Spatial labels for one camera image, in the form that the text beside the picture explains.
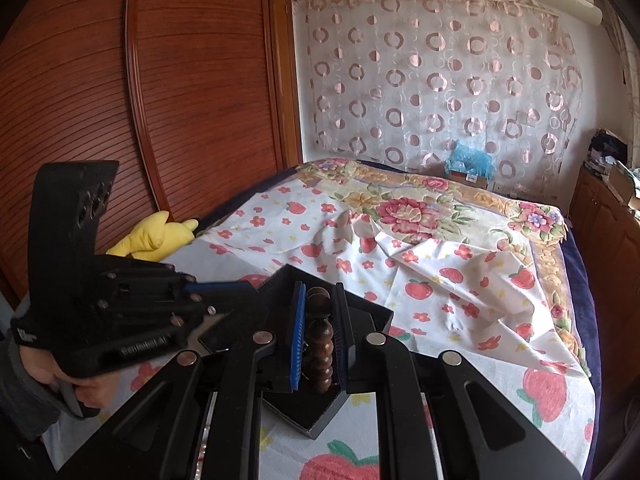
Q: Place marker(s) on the open cardboard box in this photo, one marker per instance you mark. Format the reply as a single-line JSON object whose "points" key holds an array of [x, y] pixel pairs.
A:
{"points": [[625, 182]]}

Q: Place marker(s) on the yellow plush toy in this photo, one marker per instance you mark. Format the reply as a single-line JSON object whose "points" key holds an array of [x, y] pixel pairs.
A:
{"points": [[150, 240]]}

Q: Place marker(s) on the person's left forearm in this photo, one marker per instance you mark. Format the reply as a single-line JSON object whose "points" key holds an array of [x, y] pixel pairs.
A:
{"points": [[22, 400]]}

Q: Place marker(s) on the wooden side cabinet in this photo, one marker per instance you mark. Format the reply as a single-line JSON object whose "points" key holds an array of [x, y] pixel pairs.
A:
{"points": [[605, 240]]}

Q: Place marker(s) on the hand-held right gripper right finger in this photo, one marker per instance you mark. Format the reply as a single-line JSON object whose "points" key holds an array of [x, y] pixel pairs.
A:
{"points": [[342, 335]]}

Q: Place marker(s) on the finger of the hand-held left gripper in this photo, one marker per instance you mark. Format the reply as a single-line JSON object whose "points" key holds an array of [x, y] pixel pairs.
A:
{"points": [[220, 288]]}

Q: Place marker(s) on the brown cardboard box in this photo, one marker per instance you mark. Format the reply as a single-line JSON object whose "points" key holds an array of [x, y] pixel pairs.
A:
{"points": [[467, 180]]}

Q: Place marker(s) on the person's left hand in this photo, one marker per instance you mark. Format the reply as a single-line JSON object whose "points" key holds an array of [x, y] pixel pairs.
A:
{"points": [[60, 377]]}

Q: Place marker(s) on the pile of dark clothes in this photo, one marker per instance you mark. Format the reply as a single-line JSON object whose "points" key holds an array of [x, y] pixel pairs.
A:
{"points": [[605, 147]]}

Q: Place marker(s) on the black jewelry box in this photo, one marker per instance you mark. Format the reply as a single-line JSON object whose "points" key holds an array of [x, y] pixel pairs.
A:
{"points": [[370, 322]]}

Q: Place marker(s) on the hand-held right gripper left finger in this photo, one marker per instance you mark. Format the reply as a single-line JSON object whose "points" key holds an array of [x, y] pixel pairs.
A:
{"points": [[297, 340]]}

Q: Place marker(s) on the white strawberry print sheet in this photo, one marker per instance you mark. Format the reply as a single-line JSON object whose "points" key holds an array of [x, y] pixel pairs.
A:
{"points": [[450, 285]]}

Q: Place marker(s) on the dark blue bed sheet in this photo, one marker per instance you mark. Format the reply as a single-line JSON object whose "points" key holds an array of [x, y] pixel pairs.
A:
{"points": [[586, 320]]}

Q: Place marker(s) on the blue plastic bag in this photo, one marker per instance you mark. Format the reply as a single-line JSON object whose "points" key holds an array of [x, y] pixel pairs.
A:
{"points": [[470, 156]]}

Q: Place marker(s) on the air conditioner pipe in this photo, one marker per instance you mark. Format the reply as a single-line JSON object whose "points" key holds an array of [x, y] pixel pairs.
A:
{"points": [[616, 35]]}

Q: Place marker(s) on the floral plush blanket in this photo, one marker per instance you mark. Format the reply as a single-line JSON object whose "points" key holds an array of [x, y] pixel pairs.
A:
{"points": [[410, 210]]}

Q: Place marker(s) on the sheer circle-patterned curtain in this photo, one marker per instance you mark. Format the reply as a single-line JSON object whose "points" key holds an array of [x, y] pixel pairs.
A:
{"points": [[425, 85]]}

